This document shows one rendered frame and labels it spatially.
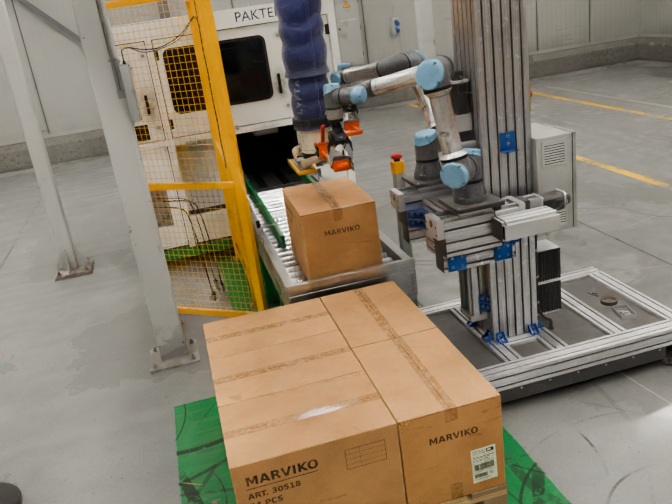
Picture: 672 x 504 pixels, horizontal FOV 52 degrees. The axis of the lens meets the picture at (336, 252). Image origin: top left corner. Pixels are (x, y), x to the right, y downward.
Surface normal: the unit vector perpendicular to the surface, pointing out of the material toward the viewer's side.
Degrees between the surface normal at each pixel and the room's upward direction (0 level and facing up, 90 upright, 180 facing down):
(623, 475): 0
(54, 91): 90
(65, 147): 90
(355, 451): 90
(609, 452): 0
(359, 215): 90
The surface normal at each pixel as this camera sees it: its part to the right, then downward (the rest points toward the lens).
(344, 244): 0.22, 0.31
